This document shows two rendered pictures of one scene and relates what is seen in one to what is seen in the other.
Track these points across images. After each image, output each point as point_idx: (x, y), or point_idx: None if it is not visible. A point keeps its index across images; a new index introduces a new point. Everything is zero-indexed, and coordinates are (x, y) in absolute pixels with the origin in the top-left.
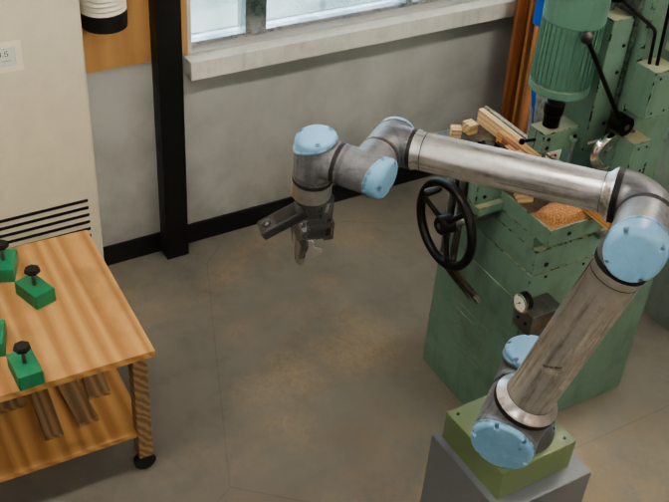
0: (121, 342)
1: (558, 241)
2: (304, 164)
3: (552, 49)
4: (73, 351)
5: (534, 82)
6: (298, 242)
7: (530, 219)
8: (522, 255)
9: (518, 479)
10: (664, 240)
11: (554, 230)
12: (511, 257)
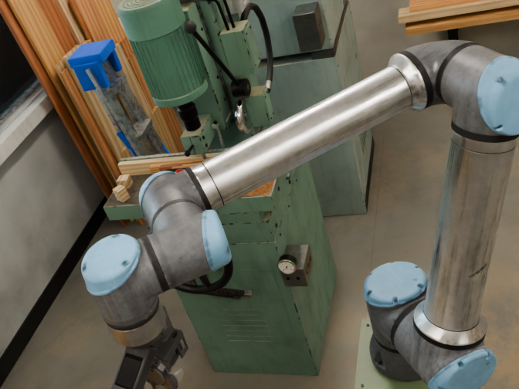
0: None
1: (277, 200)
2: (123, 299)
3: (162, 61)
4: None
5: (164, 99)
6: (159, 385)
7: (245, 202)
8: (256, 233)
9: None
10: None
11: (272, 194)
12: (246, 242)
